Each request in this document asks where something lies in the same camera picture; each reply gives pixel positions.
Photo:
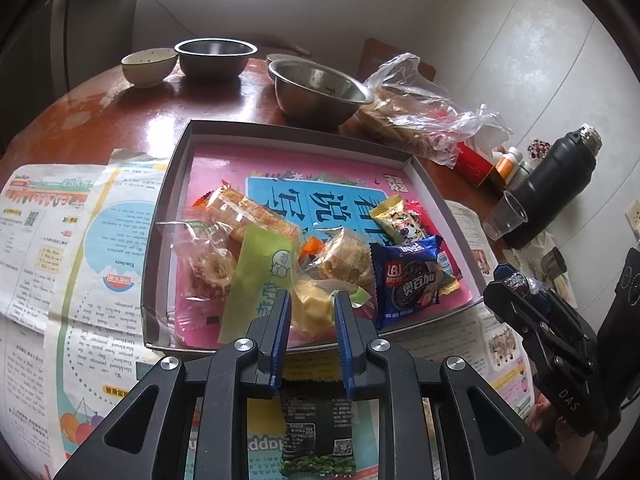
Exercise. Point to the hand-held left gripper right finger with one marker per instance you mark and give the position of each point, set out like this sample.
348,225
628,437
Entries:
345,347

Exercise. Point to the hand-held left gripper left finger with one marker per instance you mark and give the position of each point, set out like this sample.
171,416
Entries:
280,342

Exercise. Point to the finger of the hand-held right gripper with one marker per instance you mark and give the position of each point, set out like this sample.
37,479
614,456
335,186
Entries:
510,310
547,305

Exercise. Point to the small dark cookie packet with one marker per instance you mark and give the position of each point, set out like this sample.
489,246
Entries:
515,280

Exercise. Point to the green bread packet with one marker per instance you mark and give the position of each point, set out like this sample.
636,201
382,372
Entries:
260,270

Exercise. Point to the golden pastry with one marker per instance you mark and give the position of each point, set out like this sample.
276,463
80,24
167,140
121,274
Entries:
345,260

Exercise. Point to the black pea snack packet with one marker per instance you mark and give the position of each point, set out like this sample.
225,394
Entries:
315,435

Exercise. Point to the blue cookie packet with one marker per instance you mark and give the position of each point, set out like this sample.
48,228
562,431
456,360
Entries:
410,280

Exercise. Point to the muffin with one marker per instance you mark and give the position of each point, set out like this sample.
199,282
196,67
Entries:
212,270

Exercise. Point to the red snack packet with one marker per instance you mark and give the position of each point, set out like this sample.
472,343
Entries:
419,212

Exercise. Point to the dark cardboard box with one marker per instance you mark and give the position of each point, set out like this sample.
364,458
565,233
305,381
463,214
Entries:
200,170

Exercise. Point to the person's right hand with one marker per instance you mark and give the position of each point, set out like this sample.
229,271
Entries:
542,417

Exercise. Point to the small steel cup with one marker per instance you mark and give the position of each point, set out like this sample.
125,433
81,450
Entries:
552,262

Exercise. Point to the crumpled white paper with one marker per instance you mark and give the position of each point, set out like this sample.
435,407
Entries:
532,255

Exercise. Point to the large colourful newspaper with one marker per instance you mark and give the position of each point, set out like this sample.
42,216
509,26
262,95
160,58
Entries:
460,360

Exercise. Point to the clear plastic cup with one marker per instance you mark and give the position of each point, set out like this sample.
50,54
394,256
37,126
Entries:
505,217

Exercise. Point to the black thermos flask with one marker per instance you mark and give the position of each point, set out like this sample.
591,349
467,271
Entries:
555,185

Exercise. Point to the orange-ended cracker packet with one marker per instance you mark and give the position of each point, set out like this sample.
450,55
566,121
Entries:
250,212

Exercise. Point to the yellow snack packet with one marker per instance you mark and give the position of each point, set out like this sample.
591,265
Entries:
400,222

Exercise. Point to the orange medicine bottle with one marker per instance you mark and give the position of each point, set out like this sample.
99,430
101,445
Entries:
505,165

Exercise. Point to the red box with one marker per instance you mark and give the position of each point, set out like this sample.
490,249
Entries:
472,165

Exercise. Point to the spotted small ornament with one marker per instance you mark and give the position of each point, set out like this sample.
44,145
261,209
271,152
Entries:
539,147

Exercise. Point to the clear plastic bag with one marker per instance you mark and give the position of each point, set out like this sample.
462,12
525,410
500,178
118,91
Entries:
420,105

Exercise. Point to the folded colourful newspaper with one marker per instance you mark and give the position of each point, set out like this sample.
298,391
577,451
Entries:
65,220

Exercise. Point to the large steel bowl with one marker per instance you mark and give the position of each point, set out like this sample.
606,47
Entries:
320,92

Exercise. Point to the wooden chair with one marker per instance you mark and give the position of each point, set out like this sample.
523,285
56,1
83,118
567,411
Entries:
380,57

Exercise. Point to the ceramic bowl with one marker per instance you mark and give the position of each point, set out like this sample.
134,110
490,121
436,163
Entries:
150,67

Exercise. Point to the white cabinet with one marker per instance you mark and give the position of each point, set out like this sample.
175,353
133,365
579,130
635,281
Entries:
95,20

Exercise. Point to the wall socket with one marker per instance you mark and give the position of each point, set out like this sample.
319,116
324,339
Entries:
634,217

